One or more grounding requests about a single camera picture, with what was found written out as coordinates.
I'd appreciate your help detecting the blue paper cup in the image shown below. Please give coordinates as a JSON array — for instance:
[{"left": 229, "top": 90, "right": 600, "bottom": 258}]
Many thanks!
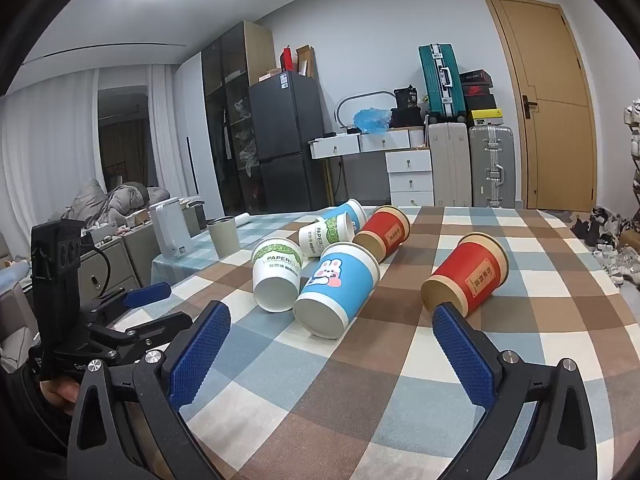
[
  {"left": 293, "top": 242, "right": 381, "bottom": 339},
  {"left": 320, "top": 198, "right": 368, "bottom": 241}
]

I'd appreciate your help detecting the white drawer chest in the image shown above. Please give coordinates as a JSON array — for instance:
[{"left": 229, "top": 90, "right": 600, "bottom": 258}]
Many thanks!
[{"left": 385, "top": 150, "right": 434, "bottom": 207}]

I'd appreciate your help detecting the white sheer curtain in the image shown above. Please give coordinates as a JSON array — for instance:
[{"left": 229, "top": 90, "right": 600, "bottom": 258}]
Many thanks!
[{"left": 0, "top": 64, "right": 176, "bottom": 261}]

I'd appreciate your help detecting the cardboard box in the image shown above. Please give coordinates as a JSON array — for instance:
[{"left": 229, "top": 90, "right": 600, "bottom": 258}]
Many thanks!
[{"left": 295, "top": 46, "right": 317, "bottom": 78}]

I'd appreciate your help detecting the white vanity desk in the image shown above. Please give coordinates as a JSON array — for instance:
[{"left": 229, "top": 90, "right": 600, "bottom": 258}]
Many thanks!
[{"left": 308, "top": 130, "right": 431, "bottom": 161}]

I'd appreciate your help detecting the white suitcase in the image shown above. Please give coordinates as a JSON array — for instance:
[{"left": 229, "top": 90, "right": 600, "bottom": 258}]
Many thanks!
[{"left": 427, "top": 121, "right": 472, "bottom": 207}]

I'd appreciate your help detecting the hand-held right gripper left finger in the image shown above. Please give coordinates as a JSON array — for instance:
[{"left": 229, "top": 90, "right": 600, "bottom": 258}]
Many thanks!
[{"left": 66, "top": 300, "right": 232, "bottom": 480}]

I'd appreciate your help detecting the grey duvet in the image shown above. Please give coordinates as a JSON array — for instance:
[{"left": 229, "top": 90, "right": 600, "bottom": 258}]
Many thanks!
[{"left": 47, "top": 178, "right": 171, "bottom": 233}]

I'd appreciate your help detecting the red paper cup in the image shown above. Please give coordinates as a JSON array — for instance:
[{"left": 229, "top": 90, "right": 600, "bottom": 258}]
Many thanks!
[
  {"left": 421, "top": 232, "right": 510, "bottom": 318},
  {"left": 353, "top": 205, "right": 412, "bottom": 263}
]

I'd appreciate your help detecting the yellow black shoe box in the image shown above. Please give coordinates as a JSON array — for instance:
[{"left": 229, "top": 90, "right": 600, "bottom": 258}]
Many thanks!
[{"left": 467, "top": 108, "right": 502, "bottom": 127}]

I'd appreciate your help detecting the white green paper cup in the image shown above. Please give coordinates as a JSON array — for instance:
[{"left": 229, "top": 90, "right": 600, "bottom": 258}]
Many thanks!
[
  {"left": 298, "top": 211, "right": 355, "bottom": 259},
  {"left": 251, "top": 238, "right": 303, "bottom": 313}
]

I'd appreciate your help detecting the grey tumbler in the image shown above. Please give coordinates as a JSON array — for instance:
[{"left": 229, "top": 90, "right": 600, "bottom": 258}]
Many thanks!
[{"left": 207, "top": 216, "right": 242, "bottom": 261}]

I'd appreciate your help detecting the black refrigerator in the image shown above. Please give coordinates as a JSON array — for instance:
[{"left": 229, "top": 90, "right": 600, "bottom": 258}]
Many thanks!
[{"left": 248, "top": 71, "right": 328, "bottom": 213}]

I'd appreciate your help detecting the teal suitcase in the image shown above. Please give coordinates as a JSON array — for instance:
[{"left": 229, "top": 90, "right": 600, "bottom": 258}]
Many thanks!
[{"left": 418, "top": 43, "right": 468, "bottom": 122}]

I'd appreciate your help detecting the black bag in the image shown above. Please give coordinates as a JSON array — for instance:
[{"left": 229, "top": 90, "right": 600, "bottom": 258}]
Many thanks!
[{"left": 390, "top": 86, "right": 425, "bottom": 128}]

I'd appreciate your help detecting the grey drawer cabinet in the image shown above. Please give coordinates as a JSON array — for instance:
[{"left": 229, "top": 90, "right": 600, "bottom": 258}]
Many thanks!
[{"left": 75, "top": 235, "right": 141, "bottom": 306}]

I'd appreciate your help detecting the wooden door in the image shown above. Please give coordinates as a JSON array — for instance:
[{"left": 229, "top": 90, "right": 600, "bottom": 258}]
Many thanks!
[{"left": 482, "top": 0, "right": 598, "bottom": 212}]

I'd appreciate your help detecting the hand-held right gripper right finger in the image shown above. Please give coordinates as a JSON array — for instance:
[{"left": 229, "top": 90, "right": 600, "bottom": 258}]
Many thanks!
[{"left": 432, "top": 304, "right": 599, "bottom": 480}]

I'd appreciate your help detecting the silver suitcase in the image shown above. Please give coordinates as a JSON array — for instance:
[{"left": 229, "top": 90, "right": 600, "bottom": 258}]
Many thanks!
[{"left": 468, "top": 125, "right": 516, "bottom": 208}]

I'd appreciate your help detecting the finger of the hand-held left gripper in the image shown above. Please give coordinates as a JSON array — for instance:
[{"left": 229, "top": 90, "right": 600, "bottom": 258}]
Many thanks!
[
  {"left": 89, "top": 311, "right": 195, "bottom": 364},
  {"left": 82, "top": 282, "right": 172, "bottom": 322}
]

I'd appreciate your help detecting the shoe rack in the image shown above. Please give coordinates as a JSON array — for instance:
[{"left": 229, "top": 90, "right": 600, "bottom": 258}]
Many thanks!
[{"left": 622, "top": 100, "right": 640, "bottom": 211}]

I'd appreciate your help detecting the blue plastic bag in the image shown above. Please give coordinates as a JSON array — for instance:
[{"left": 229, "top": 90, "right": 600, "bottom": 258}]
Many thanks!
[{"left": 353, "top": 107, "right": 392, "bottom": 135}]

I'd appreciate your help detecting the black cable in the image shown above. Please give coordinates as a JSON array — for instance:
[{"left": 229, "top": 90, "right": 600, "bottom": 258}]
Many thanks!
[{"left": 82, "top": 232, "right": 129, "bottom": 307}]

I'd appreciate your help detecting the dark glass cabinet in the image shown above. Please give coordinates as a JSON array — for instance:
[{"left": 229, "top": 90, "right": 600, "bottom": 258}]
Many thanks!
[{"left": 201, "top": 21, "right": 276, "bottom": 216}]

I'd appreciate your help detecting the person's left hand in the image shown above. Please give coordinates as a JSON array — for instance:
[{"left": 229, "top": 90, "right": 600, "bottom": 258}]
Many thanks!
[{"left": 39, "top": 379, "right": 82, "bottom": 417}]

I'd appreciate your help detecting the checkered tablecloth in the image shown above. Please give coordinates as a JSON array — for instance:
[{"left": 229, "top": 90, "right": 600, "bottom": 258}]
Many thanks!
[{"left": 150, "top": 205, "right": 633, "bottom": 480}]

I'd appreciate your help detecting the white appliance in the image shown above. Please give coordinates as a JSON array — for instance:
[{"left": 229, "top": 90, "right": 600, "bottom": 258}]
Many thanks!
[{"left": 149, "top": 197, "right": 192, "bottom": 260}]

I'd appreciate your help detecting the pile of shoes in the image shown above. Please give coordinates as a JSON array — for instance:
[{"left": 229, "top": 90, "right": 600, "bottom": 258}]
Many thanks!
[{"left": 570, "top": 205, "right": 640, "bottom": 288}]

